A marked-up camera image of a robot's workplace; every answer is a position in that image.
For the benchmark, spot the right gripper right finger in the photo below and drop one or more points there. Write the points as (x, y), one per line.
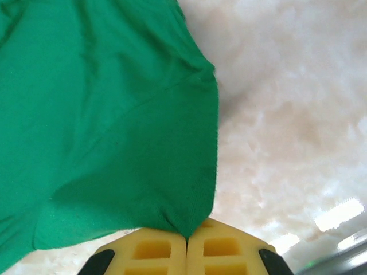
(220, 249)

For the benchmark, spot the green t-shirt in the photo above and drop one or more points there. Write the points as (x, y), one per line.
(100, 114)

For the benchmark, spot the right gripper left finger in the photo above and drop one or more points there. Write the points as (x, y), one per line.
(152, 252)

